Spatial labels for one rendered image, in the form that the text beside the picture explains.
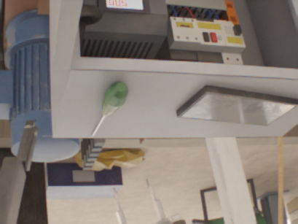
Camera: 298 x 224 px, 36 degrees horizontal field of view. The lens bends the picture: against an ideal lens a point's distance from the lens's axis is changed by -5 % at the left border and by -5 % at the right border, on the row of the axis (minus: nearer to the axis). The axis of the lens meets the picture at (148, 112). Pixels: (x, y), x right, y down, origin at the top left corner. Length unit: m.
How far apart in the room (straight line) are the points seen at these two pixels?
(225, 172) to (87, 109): 0.67
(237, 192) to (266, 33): 0.48
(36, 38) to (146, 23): 0.82
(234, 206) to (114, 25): 0.72
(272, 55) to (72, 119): 0.41
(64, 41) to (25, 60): 0.94
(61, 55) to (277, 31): 0.47
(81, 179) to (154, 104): 2.90
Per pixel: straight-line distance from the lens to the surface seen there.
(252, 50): 0.90
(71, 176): 3.52
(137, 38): 0.66
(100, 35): 0.64
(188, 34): 0.75
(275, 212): 5.47
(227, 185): 1.24
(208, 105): 0.65
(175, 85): 0.61
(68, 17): 0.46
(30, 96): 1.37
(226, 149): 1.28
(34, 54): 1.43
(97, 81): 0.58
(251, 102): 0.67
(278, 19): 0.89
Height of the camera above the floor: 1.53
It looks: 24 degrees down
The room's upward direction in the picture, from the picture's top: 172 degrees clockwise
